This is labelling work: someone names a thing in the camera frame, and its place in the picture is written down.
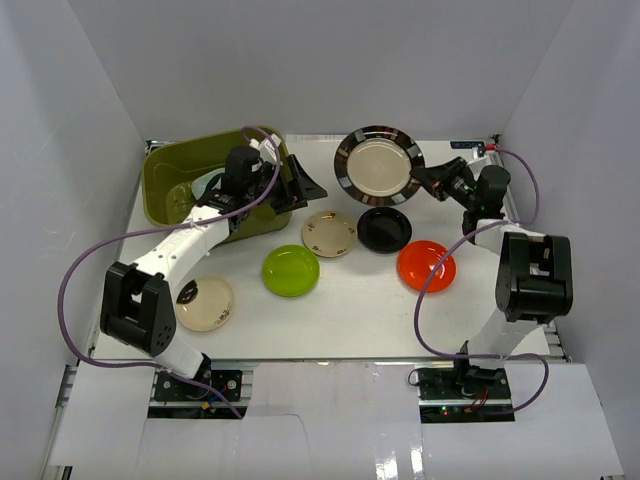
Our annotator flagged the black glossy plate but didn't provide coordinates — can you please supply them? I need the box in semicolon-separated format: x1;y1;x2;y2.
357;207;413;254

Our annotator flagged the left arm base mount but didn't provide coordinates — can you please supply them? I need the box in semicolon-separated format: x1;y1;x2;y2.
147;369;247;420

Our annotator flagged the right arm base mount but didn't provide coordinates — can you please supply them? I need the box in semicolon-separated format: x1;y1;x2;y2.
407;367;515;425

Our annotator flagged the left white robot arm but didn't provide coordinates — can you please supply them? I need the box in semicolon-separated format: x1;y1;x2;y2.
100;144;327;399

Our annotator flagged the olive green plastic bin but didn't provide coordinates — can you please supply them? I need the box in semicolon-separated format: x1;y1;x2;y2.
141;129;292;243

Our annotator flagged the dark-rimmed beige plate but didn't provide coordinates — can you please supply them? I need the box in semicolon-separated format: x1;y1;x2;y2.
333;125;425;207

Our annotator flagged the orange glossy plate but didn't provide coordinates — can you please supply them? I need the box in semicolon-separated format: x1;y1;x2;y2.
397;240;457;294

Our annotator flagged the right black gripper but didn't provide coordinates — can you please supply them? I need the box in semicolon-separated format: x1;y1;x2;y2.
410;157;479;212

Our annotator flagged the lime green plate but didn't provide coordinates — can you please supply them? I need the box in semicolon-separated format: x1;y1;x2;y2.
261;244;320;298

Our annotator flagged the light blue rectangular dish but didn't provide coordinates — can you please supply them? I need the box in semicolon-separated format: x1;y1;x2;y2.
191;168;225;200

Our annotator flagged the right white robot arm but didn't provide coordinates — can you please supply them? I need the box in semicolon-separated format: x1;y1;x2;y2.
409;157;573;399

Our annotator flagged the small beige patterned plate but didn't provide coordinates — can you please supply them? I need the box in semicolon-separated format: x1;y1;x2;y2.
301;210;358;258

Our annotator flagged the cream plate with black mark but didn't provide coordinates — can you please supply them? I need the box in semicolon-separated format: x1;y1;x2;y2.
175;276;235;332

